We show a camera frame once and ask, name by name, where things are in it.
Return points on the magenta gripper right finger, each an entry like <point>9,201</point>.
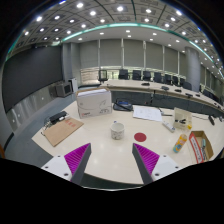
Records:
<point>146,161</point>

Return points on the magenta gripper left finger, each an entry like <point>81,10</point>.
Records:
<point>77,161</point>

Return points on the red round sticker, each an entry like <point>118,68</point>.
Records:
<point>140,137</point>

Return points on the brown paper envelope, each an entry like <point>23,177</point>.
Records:
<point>60,131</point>

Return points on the yellow drink bottle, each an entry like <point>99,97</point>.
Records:
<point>180,143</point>

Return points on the white patterned mug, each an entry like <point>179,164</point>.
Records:
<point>117,131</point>

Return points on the black power adapter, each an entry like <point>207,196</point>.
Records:
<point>57,116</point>

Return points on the white paper sheets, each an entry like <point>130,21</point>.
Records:
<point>147,113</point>

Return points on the clear plastic package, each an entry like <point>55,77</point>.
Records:
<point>182,119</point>

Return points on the open brown cardboard box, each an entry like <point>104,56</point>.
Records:
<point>201,146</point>

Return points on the black bag on table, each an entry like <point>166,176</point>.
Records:
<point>122,106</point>

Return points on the white cardboard box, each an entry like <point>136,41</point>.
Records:
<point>94,102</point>

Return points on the long curved conference desk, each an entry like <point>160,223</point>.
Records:
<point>160,95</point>

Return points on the grey crt monitor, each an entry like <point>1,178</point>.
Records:
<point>63,90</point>

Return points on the black office chair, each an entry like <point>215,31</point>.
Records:
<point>123,74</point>
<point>146,76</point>
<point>102,76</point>
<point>157,77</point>
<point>136,75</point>

